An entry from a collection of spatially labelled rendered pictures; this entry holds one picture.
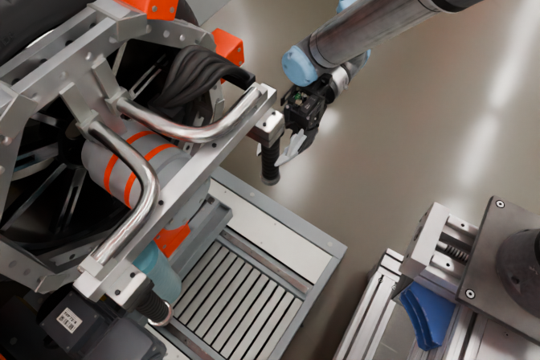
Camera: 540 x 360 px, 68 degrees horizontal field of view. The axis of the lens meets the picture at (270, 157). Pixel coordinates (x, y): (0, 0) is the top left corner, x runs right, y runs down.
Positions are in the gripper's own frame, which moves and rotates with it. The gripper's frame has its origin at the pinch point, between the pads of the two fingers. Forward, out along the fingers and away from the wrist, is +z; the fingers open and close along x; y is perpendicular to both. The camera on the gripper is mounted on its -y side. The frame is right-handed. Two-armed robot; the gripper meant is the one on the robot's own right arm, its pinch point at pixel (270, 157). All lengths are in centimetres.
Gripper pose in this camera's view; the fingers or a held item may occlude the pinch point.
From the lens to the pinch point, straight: 78.9
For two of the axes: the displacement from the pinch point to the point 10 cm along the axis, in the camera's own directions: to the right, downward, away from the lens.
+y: 0.0, -5.3, -8.5
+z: -5.7, 7.0, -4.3
